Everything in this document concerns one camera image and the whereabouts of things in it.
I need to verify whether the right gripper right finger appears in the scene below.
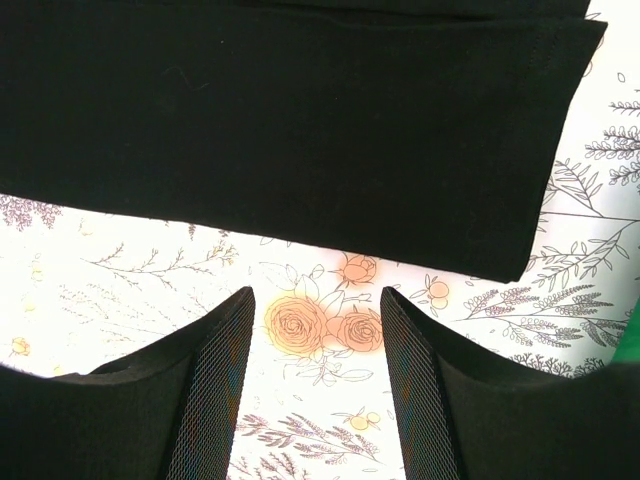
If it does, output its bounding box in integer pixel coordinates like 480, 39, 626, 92
380, 287, 639, 479

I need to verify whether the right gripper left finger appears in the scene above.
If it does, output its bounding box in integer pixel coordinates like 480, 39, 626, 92
1, 287, 255, 480

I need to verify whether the floral table mat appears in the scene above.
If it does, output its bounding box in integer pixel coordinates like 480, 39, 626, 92
1, 1, 639, 479

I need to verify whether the black t shirt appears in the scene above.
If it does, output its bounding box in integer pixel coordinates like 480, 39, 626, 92
1, 1, 606, 282

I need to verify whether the green plastic bin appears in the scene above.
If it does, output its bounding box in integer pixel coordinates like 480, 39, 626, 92
612, 299, 640, 363

